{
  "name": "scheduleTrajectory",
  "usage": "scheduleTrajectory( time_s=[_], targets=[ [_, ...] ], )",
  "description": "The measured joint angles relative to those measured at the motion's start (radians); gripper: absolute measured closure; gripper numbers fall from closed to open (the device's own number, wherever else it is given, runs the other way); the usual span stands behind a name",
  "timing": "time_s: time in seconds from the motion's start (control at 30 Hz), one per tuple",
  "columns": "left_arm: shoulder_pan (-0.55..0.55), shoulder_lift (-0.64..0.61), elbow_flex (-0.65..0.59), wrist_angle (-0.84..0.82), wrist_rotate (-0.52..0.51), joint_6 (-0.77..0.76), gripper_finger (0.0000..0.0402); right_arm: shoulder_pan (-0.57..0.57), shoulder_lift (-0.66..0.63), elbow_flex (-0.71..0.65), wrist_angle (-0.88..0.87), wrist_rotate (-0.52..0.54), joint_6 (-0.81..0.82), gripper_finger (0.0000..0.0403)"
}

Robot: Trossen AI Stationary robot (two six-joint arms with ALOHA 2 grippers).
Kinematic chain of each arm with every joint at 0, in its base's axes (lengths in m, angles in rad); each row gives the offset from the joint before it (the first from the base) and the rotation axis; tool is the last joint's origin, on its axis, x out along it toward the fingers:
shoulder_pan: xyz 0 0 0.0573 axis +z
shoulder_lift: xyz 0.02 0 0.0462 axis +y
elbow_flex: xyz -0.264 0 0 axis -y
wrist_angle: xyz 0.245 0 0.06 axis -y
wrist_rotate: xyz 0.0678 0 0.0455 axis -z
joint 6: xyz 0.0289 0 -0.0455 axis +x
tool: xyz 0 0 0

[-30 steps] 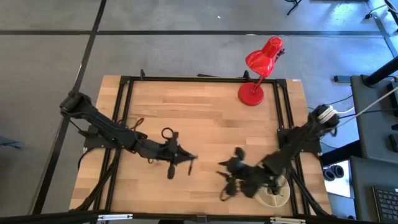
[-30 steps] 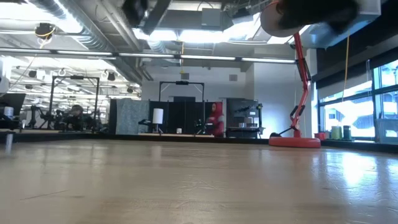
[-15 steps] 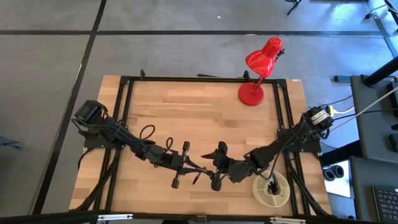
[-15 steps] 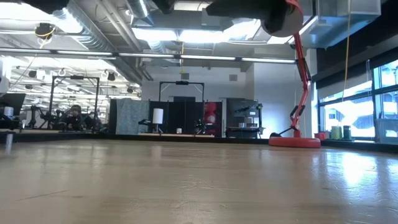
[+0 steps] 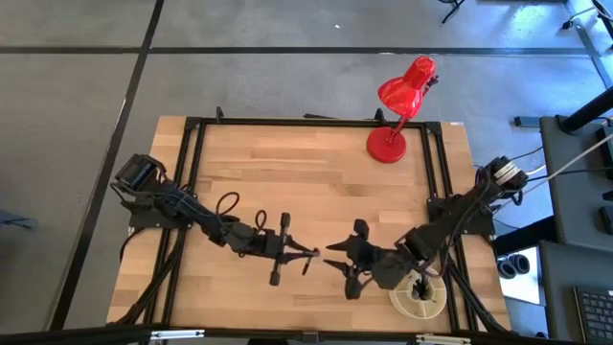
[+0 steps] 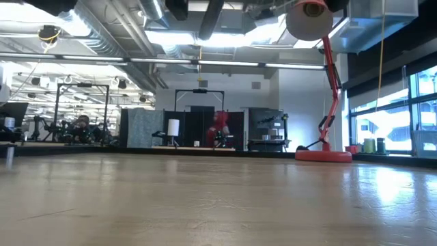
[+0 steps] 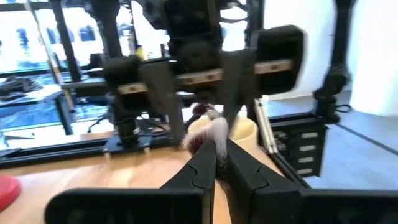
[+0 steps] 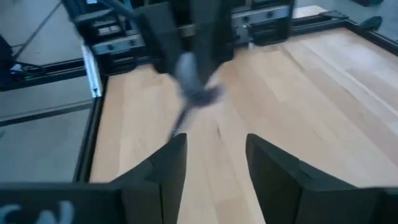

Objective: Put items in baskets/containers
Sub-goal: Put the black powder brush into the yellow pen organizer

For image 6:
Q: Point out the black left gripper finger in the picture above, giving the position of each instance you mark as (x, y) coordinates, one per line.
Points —
(177, 8)
(210, 18)

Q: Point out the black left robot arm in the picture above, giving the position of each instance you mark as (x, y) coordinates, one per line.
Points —
(51, 5)

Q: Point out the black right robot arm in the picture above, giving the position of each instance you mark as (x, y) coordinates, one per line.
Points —
(336, 4)

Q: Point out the long LED light strip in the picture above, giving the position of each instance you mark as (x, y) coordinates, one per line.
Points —
(160, 61)

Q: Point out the black partition panels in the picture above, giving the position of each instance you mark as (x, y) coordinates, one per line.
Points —
(191, 126)

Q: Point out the person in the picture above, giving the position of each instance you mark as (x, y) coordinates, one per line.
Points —
(82, 130)
(218, 130)

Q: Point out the white table lamp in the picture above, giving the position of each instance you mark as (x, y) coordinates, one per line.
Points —
(173, 127)

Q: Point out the grey-blue curtain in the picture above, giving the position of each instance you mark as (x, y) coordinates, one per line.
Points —
(145, 128)

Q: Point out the red desk lamp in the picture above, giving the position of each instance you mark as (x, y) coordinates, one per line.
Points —
(324, 156)

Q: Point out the small red box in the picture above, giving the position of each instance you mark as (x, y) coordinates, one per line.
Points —
(351, 149)

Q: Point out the black monitor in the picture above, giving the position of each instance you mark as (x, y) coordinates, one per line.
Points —
(13, 112)

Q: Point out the white cup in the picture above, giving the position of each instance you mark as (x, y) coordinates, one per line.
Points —
(9, 122)

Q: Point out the green spool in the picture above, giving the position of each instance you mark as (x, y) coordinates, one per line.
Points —
(368, 146)

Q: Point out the large window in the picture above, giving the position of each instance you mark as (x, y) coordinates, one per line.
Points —
(385, 126)

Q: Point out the dark teal spool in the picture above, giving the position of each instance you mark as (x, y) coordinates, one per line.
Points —
(381, 146)

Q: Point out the black gantry frame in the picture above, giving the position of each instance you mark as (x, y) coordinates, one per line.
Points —
(56, 112)
(199, 91)

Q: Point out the ribbed ceiling ventilation duct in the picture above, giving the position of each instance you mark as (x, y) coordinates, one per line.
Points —
(102, 34)

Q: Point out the black aluminium table frame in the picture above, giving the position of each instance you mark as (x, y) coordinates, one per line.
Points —
(205, 152)

